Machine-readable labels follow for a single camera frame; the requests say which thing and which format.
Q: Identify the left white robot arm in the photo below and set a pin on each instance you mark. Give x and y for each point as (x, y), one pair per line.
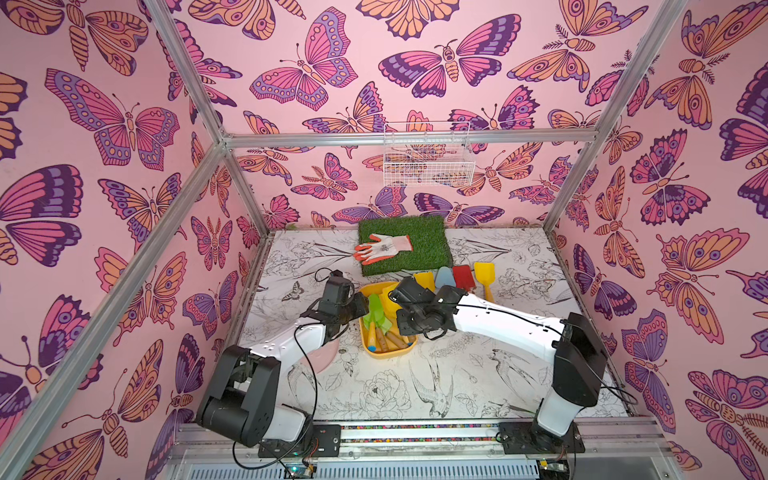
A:
(240, 402)

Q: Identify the green artificial grass mat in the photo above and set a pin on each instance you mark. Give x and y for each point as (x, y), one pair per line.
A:
(414, 243)

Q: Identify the white orange gardening glove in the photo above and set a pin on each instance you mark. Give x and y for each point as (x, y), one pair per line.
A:
(381, 247)

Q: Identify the yellow plastic storage box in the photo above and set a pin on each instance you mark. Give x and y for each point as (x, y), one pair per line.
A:
(399, 343)

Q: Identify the red shovel wooden handle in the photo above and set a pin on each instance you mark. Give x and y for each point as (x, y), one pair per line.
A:
(464, 278)

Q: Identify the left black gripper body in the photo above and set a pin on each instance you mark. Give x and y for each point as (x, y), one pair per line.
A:
(355, 308)

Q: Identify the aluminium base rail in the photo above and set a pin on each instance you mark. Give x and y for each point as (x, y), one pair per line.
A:
(595, 448)

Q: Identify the white wire basket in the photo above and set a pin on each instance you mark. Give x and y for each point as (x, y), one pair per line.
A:
(427, 158)

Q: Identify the green trowel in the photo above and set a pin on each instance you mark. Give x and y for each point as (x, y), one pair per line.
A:
(377, 326)

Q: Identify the yellow shovel blue-tipped handle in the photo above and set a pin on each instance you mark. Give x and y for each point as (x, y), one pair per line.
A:
(426, 280)

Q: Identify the light blue trowel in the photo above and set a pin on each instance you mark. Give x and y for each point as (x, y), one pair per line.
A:
(444, 277)

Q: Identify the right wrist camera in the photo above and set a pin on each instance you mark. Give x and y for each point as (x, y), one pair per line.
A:
(408, 292)

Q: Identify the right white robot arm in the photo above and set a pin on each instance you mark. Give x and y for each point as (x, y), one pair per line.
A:
(570, 345)

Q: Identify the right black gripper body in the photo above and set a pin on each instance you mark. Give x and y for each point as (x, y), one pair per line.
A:
(405, 315)

